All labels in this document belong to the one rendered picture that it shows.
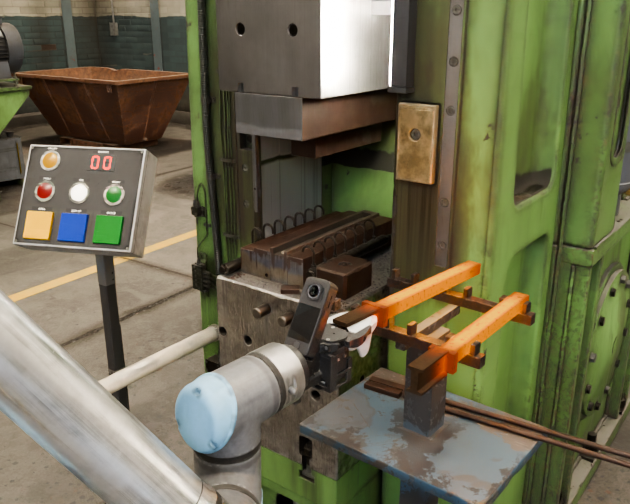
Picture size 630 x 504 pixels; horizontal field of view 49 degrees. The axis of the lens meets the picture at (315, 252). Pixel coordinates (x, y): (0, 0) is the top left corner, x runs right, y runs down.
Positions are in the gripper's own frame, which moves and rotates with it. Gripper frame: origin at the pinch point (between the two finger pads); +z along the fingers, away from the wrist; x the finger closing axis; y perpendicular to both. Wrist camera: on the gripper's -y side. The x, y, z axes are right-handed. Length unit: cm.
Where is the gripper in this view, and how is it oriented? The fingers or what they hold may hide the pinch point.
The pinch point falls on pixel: (367, 314)
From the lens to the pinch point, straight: 113.1
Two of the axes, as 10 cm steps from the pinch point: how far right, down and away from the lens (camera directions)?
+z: 6.4, -2.4, 7.3
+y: -0.2, 9.4, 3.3
